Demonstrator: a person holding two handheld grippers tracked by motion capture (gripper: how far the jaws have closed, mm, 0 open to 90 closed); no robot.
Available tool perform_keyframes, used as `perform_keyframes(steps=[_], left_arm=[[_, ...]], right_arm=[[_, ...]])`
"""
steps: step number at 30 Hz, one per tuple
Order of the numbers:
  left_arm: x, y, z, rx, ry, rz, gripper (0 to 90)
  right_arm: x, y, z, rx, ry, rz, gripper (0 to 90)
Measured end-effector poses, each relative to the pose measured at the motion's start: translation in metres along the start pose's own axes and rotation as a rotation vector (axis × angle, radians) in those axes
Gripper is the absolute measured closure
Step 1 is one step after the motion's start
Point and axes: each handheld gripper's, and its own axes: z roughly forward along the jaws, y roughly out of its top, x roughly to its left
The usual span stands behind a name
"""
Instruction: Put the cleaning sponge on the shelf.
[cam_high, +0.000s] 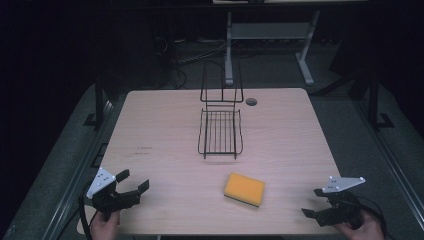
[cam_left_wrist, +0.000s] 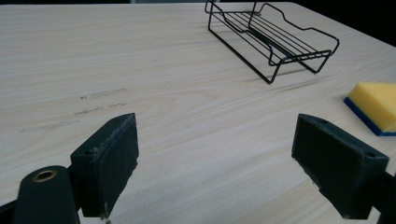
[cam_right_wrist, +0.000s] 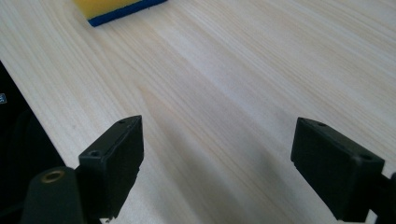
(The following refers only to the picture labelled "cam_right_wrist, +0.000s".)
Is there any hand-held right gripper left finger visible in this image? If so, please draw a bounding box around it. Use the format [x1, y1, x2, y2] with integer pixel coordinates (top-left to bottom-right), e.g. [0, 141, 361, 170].
[78, 115, 145, 220]

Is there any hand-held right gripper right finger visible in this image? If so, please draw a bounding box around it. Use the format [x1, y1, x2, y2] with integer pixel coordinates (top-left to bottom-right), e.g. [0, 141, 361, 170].
[290, 117, 386, 224]

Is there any yellow and blue sponge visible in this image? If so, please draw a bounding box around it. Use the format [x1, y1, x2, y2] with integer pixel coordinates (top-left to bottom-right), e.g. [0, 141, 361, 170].
[73, 0, 168, 28]

